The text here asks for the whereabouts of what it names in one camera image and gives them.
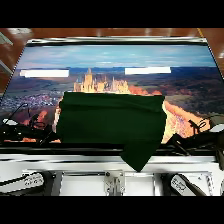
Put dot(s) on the dark green shirt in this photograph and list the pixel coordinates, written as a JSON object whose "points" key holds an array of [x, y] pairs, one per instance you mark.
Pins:
{"points": [[110, 120]]}

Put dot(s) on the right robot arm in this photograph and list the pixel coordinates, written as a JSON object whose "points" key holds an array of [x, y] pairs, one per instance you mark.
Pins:
{"points": [[203, 138]]}

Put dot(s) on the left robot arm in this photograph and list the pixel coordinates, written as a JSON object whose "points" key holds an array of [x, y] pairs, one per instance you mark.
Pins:
{"points": [[20, 131]]}

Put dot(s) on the silver frame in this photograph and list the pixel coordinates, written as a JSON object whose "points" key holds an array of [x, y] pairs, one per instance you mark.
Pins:
{"points": [[83, 163]]}

